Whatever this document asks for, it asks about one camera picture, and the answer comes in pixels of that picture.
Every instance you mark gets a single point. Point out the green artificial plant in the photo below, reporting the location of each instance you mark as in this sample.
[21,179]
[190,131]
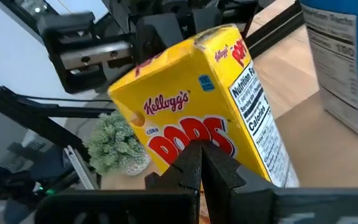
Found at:
[113,143]

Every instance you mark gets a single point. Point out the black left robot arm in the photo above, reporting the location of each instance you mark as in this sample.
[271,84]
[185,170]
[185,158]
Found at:
[120,12]

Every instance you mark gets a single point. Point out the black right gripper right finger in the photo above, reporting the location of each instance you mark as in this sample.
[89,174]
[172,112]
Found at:
[259,202]

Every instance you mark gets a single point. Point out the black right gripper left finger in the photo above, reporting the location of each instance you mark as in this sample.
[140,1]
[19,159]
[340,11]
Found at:
[154,202]

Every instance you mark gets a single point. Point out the blue cereal box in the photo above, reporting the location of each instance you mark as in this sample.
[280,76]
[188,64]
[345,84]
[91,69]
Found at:
[331,62]

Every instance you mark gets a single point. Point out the yellow cereal box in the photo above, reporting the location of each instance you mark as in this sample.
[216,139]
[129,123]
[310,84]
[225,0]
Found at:
[191,77]

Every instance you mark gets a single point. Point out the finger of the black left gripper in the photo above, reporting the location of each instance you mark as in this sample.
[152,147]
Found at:
[208,20]
[157,34]

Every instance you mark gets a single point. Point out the silver metal bracket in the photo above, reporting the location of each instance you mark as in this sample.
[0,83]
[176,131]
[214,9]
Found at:
[79,168]

